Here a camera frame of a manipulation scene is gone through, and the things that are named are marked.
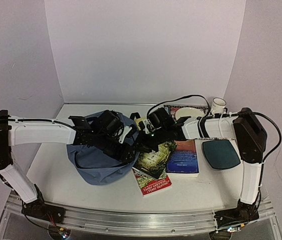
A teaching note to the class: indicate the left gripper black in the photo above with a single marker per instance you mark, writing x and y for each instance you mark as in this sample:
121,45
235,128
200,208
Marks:
125,156

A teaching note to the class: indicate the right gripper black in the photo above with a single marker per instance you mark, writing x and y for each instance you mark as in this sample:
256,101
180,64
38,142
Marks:
148,144

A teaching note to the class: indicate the green fantasy cover book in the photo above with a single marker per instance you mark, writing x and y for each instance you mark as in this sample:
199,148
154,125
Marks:
153,164

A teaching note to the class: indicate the blue student backpack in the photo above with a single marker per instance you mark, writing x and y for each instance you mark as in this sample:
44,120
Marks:
95,167

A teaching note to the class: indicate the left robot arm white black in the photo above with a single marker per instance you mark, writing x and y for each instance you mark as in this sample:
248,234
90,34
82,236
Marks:
18,131

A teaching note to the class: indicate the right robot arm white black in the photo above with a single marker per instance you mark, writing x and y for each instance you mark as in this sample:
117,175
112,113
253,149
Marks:
248,137

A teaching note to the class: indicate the patterned black placemat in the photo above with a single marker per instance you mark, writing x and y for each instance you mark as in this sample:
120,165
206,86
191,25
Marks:
172,108

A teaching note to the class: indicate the yellow paperback book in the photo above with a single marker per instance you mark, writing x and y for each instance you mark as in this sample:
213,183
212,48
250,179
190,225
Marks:
138,121

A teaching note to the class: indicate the cream and blue plate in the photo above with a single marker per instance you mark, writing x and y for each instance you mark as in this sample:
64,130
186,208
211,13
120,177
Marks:
189,112

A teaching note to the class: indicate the blue orange back-cover book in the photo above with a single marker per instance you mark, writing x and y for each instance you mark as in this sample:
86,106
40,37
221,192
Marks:
183,161

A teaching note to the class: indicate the red treehouse comic book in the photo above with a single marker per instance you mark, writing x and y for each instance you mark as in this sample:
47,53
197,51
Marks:
148,185

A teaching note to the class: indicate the white enamel mug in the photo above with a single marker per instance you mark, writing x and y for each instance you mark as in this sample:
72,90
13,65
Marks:
218,106

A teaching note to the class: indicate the dark teal square plate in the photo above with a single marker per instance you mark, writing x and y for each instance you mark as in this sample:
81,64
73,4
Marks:
220,154

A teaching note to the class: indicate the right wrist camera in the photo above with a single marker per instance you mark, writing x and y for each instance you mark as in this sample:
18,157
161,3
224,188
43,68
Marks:
147,126

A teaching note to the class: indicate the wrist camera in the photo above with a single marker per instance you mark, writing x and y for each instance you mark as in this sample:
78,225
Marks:
147,126
128,132

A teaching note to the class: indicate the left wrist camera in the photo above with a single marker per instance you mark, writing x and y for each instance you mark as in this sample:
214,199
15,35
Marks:
128,132

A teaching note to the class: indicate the aluminium table front rail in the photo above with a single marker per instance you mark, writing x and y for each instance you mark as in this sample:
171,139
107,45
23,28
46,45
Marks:
77,220

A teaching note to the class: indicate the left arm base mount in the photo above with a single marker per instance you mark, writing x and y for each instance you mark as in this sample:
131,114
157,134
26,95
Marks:
43,211

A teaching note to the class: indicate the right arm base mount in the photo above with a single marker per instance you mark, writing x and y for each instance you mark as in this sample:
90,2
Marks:
234,217

